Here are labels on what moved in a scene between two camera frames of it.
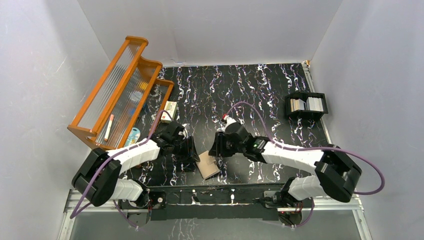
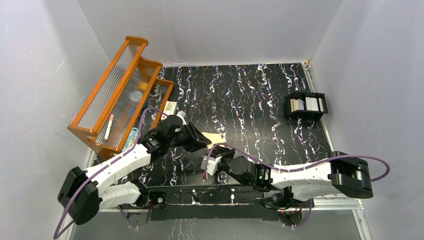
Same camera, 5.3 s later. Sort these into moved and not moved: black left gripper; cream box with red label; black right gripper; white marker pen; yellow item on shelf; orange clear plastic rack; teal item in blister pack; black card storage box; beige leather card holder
Moved: black left gripper; beige leather card holder; black right gripper
Not moved: teal item in blister pack; white marker pen; yellow item on shelf; orange clear plastic rack; black card storage box; cream box with red label
